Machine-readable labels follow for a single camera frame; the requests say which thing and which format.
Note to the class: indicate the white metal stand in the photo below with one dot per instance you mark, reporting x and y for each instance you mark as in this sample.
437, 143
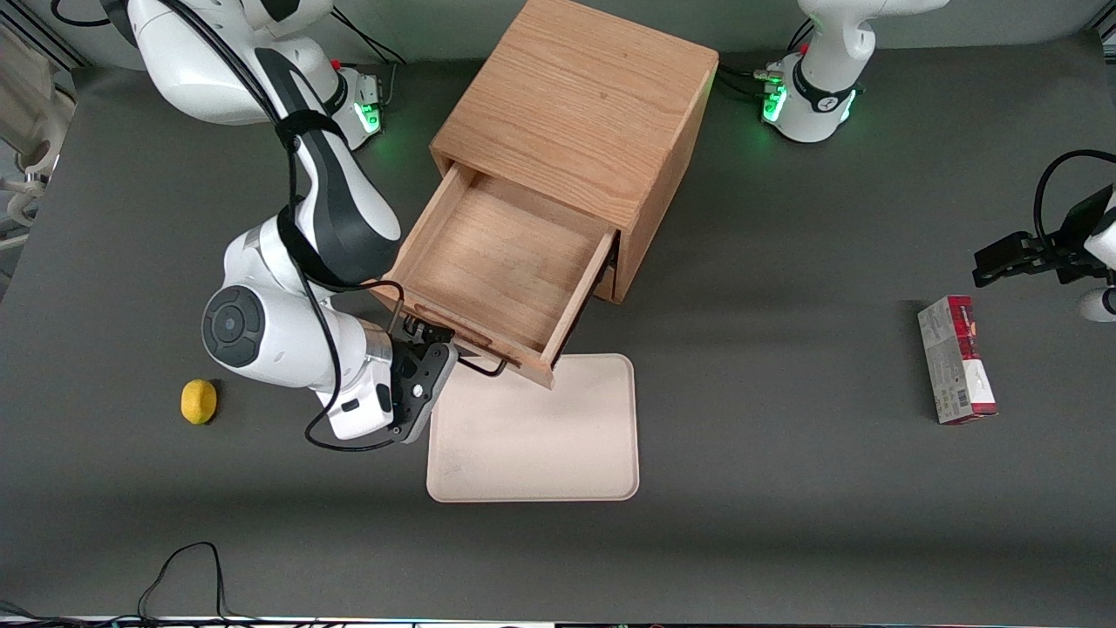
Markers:
22, 187

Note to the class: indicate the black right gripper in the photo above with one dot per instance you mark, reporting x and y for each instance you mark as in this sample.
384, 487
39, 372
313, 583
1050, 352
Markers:
404, 356

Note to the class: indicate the yellow lemon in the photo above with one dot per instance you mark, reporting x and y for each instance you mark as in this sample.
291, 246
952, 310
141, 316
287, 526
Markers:
199, 402

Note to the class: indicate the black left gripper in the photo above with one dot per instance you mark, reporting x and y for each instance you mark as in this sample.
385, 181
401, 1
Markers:
1071, 235

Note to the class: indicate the beige plastic tray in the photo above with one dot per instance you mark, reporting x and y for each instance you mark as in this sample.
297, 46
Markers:
532, 436

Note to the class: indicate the wooden drawer cabinet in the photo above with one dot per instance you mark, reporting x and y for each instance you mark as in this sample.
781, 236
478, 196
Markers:
593, 96

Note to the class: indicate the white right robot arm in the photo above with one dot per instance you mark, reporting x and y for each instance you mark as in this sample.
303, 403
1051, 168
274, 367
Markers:
288, 340

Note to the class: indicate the red plaid carton box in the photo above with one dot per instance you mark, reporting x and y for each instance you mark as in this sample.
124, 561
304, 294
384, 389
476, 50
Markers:
955, 358

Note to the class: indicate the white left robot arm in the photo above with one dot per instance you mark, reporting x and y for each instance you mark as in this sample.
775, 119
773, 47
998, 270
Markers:
828, 87

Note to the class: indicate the beige cloth bag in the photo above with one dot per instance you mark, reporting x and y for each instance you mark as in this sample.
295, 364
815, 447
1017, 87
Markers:
35, 96

